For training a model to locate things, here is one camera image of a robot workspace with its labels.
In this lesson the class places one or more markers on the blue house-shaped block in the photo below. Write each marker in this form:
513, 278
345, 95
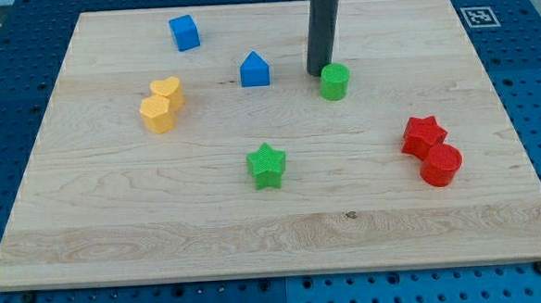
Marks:
255, 71

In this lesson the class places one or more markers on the blue cube block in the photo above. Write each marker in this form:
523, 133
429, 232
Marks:
185, 32

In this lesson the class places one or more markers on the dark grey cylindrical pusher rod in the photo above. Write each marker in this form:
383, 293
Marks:
321, 27

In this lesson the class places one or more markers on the white fiducial marker tag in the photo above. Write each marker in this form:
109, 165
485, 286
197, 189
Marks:
477, 17

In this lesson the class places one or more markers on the yellow hexagon block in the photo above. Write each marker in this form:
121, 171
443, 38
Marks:
157, 114

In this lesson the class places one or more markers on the green star block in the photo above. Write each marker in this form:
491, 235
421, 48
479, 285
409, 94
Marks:
267, 166

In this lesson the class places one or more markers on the red cylinder block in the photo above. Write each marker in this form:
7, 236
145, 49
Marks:
441, 164

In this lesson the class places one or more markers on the green cylinder block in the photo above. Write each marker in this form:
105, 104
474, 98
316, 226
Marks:
334, 81

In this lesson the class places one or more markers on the light wooden board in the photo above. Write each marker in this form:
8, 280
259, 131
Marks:
106, 202

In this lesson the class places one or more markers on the yellow heart block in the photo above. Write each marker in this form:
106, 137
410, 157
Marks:
172, 89

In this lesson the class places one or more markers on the red star block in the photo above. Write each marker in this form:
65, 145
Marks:
420, 135

